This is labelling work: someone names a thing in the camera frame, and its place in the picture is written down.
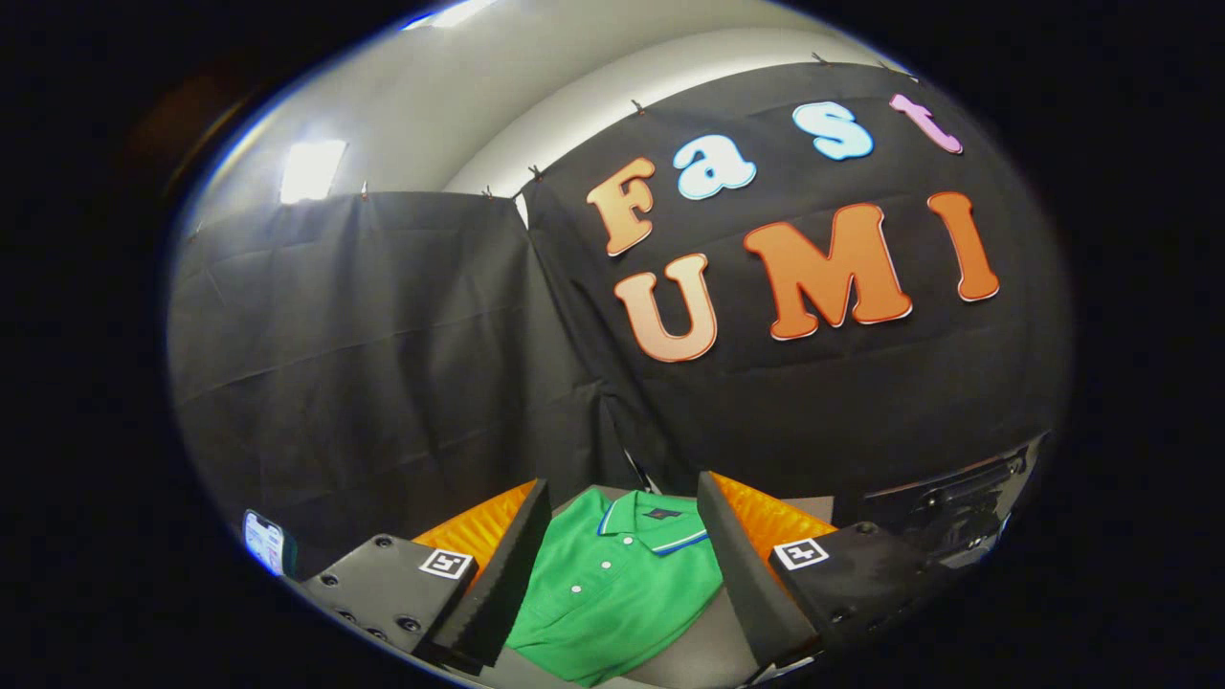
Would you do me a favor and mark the green polo shirt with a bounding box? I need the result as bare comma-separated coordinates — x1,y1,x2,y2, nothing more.
505,486,725,688

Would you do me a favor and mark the smartphone with lit screen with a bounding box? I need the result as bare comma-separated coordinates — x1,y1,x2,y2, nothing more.
242,509,288,577

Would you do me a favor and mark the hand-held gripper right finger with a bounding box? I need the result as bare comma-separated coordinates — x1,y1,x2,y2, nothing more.
697,471,958,671

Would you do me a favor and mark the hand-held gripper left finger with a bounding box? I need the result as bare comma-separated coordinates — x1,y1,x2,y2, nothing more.
301,478,552,671

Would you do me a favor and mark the ceiling light panel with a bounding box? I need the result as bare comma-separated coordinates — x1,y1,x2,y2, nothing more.
279,140,348,205
402,0,501,32

